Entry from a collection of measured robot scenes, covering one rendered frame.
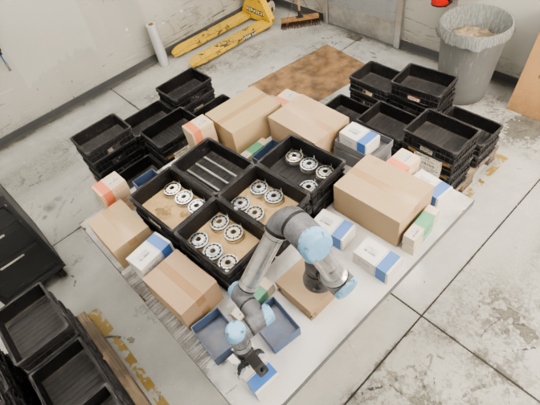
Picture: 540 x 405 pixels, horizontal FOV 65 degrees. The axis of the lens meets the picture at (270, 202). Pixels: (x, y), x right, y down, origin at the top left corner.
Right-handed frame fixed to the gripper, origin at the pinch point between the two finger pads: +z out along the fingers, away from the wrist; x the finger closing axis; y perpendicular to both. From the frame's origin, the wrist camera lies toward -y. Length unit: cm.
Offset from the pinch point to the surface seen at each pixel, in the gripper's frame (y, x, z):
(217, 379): 9.6, 14.1, 6.3
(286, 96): 123, -129, -9
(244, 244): 48, -34, -7
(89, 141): 242, -18, 27
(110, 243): 98, 16, -10
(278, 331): 7.6, -19.3, 5.9
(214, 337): 25.9, 3.8, 5.8
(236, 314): 24.8, -9.5, 0.3
